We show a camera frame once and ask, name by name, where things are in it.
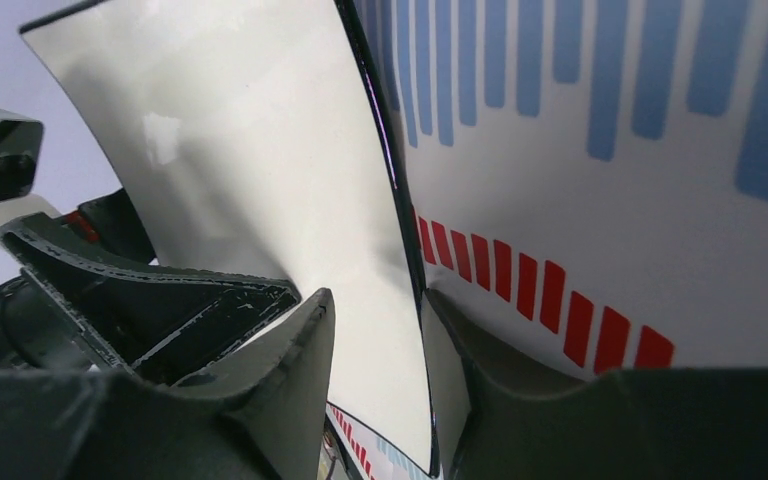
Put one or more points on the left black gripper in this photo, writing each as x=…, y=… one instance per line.
x=87, y=281

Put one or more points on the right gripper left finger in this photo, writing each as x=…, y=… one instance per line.
x=257, y=414

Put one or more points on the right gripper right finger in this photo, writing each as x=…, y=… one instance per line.
x=499, y=414

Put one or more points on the white square plate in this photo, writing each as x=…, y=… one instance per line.
x=252, y=137

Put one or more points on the patterned cloth napkin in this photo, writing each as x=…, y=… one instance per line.
x=588, y=180

